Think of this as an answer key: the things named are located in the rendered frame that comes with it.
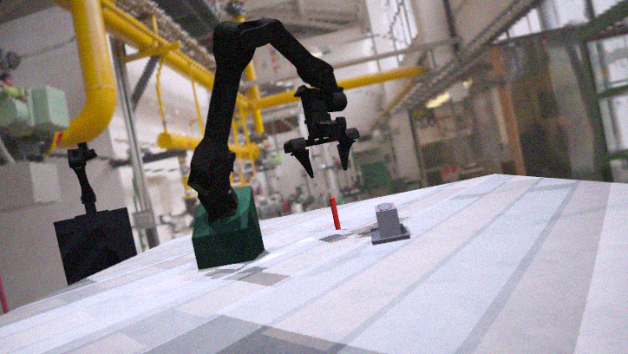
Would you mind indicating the red peg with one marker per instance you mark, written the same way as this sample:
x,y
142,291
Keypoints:
x,y
334,213

